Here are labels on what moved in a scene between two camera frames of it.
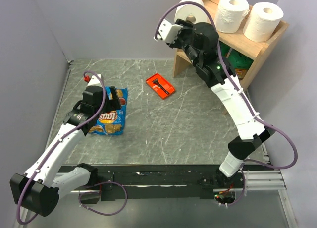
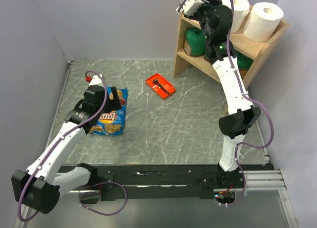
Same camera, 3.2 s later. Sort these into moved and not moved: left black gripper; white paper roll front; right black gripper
Moved: right black gripper
Not moved: white paper roll front; left black gripper
